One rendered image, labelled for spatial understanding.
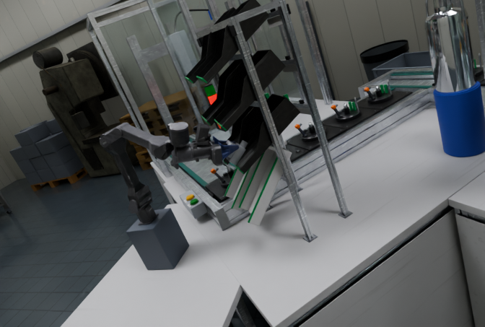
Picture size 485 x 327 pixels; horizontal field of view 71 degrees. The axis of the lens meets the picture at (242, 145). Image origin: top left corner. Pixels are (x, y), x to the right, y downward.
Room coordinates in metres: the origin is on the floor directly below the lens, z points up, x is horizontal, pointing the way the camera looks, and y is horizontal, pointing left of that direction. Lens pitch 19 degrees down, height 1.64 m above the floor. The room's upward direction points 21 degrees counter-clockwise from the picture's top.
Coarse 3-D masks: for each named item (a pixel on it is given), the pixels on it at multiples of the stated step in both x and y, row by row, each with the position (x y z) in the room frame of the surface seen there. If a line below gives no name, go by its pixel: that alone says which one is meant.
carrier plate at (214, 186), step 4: (216, 180) 1.61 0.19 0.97; (208, 184) 1.60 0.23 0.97; (212, 184) 1.58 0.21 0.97; (216, 184) 1.56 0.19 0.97; (208, 188) 1.55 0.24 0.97; (212, 188) 1.53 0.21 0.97; (216, 188) 1.52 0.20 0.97; (220, 188) 1.50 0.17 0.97; (224, 188) 1.48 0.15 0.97; (212, 192) 1.49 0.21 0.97; (216, 192) 1.48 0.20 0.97; (220, 192) 1.46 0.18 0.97; (224, 192) 1.44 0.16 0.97; (216, 196) 1.46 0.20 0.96; (220, 196) 1.41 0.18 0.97; (224, 196) 1.40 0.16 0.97; (220, 200) 1.40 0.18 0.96; (224, 200) 1.38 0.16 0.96
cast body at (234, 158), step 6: (222, 144) 1.09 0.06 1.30; (228, 144) 1.08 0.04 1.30; (234, 144) 1.07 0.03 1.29; (240, 144) 1.09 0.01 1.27; (246, 144) 1.09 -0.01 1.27; (240, 150) 1.07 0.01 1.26; (228, 156) 1.07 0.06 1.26; (234, 156) 1.07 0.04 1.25; (240, 156) 1.07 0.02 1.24; (234, 162) 1.07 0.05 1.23
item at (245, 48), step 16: (288, 16) 1.10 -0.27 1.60; (208, 32) 1.24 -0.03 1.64; (240, 32) 1.04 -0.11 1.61; (288, 32) 1.10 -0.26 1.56; (240, 48) 1.04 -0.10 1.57; (304, 64) 1.10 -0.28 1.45; (256, 80) 1.04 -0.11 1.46; (304, 80) 1.09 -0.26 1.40; (256, 96) 1.05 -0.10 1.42; (272, 128) 1.04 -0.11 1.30; (320, 128) 1.10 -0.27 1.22; (320, 144) 1.11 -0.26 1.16; (288, 176) 1.04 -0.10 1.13; (336, 176) 1.10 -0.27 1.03; (336, 192) 1.10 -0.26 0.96; (304, 224) 1.04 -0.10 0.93
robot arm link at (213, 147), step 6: (192, 144) 1.06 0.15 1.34; (216, 144) 1.02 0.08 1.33; (192, 150) 1.04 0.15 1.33; (198, 150) 1.05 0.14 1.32; (204, 150) 1.05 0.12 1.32; (210, 150) 1.02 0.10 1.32; (216, 150) 0.99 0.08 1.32; (192, 156) 1.04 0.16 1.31; (198, 156) 1.04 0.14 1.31; (204, 156) 1.05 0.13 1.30; (210, 156) 1.05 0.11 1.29; (216, 156) 0.99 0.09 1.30; (216, 162) 0.99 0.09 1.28
